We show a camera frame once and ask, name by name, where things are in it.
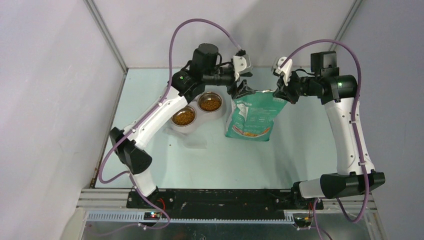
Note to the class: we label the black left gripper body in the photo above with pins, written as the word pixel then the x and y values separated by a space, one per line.
pixel 232 87

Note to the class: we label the teal pet food bag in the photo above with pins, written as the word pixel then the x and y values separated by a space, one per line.
pixel 252 116

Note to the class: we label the brown kibble in right bowl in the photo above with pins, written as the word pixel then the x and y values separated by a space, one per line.
pixel 210 105

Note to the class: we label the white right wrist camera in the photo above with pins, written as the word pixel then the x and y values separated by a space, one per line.
pixel 282 68

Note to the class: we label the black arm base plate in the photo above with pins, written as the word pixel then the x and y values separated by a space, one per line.
pixel 229 204

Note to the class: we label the grey double bowl stand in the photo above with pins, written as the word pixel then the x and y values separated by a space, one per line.
pixel 202 117

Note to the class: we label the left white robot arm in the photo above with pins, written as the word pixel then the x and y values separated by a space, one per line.
pixel 205 68

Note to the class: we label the left steel bowl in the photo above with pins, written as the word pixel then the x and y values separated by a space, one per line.
pixel 186 108

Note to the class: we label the aluminium frame rail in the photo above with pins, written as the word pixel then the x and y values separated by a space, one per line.
pixel 116 200

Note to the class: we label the clear plastic scoop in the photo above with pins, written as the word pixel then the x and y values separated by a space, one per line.
pixel 188 140

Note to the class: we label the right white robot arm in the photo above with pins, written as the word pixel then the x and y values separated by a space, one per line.
pixel 336 92

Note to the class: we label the brown kibble in left bowl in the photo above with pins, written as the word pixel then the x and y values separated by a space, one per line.
pixel 183 118

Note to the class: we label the brown kibble in bowl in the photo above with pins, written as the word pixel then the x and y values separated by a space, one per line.
pixel 210 105
pixel 183 118

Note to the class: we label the left controller board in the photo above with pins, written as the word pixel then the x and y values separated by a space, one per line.
pixel 152 216

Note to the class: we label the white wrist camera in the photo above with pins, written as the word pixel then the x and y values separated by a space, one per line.
pixel 242 65
pixel 282 68

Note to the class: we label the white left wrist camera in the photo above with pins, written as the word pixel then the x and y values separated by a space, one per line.
pixel 242 65

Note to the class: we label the right steel bowl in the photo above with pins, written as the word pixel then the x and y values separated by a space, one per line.
pixel 209 95

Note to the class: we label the right controller board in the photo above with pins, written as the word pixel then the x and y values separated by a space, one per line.
pixel 303 223

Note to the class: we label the controller board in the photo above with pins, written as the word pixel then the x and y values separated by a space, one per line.
pixel 152 216
pixel 303 223

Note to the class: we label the steel bowl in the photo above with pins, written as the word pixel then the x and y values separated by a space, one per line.
pixel 209 95
pixel 186 108

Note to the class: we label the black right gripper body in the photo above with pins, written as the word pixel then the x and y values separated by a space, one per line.
pixel 298 86

